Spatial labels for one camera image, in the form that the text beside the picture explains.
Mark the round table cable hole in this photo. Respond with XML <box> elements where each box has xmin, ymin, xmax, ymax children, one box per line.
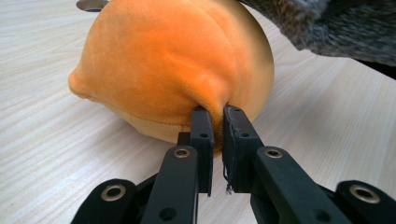
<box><xmin>76</xmin><ymin>0</ymin><xmax>110</xmax><ymax>13</ymax></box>

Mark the orange plush toy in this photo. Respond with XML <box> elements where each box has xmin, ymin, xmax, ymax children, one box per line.
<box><xmin>68</xmin><ymin>0</ymin><xmax>276</xmax><ymax>153</ymax></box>

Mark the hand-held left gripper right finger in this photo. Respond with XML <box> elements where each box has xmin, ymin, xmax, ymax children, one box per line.
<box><xmin>222</xmin><ymin>104</ymin><xmax>265</xmax><ymax>194</ymax></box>

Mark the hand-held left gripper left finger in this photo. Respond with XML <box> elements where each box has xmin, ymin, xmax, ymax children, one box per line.
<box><xmin>177</xmin><ymin>105</ymin><xmax>216</xmax><ymax>197</ymax></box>

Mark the grey fuzzy towel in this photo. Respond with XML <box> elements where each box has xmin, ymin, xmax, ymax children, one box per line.
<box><xmin>239</xmin><ymin>0</ymin><xmax>396</xmax><ymax>68</ymax></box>

